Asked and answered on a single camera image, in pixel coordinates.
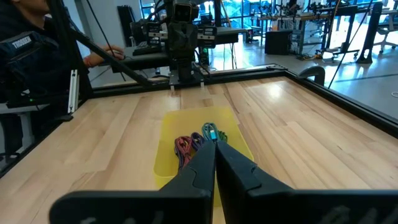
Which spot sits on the black aluminium table frame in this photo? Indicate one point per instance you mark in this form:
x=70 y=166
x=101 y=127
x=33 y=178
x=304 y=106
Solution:
x=248 y=74

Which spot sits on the person's hand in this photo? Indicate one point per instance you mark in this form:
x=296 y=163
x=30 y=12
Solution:
x=105 y=54

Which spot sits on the black Trossen-labelled box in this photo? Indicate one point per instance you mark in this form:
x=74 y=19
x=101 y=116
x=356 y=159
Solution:
x=28 y=62

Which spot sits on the black side desk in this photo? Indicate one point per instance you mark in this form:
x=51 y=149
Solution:
x=146 y=60

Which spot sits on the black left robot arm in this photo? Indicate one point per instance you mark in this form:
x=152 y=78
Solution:
x=185 y=70

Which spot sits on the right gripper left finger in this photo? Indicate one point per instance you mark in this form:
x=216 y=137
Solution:
x=174 y=205

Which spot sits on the person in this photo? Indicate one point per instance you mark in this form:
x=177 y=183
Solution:
x=18 y=15

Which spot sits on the black keyboard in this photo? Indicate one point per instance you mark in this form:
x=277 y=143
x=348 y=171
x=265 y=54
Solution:
x=146 y=49

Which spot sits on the white metal bracket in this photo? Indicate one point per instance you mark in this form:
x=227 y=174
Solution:
x=73 y=93

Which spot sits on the yellow translucent plastic bin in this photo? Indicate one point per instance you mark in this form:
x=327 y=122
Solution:
x=186 y=119

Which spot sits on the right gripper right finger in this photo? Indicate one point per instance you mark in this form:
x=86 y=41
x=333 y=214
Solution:
x=264 y=205

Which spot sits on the black computer tower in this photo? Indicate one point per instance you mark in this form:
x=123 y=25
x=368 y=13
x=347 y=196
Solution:
x=277 y=43

